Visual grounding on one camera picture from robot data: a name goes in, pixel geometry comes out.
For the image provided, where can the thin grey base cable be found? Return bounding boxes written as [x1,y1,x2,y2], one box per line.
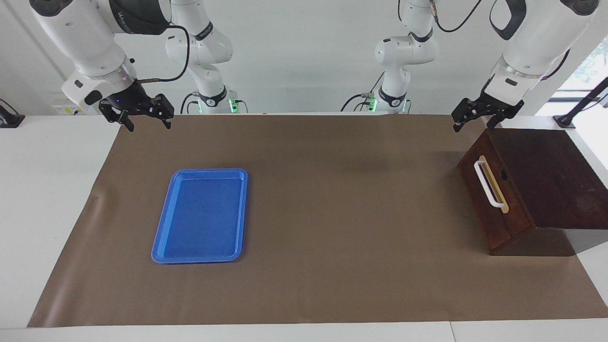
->
[360,71,385,99]

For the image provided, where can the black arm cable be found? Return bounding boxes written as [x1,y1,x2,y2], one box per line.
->
[429,0,570,81]
[140,24,191,84]

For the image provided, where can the wooden drawer with white handle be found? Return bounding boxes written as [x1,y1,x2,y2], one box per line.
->
[468,129,535,241]

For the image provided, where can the black pole stand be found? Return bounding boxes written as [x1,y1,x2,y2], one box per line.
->
[553,76,608,129]

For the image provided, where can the dark wooden cabinet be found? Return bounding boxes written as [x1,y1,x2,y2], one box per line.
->
[457,128,608,257]

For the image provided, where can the brown table mat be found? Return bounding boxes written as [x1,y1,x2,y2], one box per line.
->
[27,113,608,328]

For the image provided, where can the white wall outlet box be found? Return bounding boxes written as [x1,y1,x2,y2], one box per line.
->
[51,94,100,116]

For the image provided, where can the blue plastic tray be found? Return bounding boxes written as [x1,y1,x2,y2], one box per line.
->
[151,168,249,265]

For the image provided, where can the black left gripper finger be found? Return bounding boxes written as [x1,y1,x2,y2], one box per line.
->
[451,98,478,133]
[485,98,526,130]

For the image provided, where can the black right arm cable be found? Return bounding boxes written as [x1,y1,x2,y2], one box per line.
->
[140,24,191,84]

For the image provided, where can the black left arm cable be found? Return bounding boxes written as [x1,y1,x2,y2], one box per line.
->
[429,0,570,81]

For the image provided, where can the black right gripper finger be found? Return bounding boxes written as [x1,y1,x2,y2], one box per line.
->
[98,104,136,133]
[150,93,175,130]

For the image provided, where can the small black stand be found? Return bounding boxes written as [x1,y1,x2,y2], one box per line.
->
[0,98,26,128]

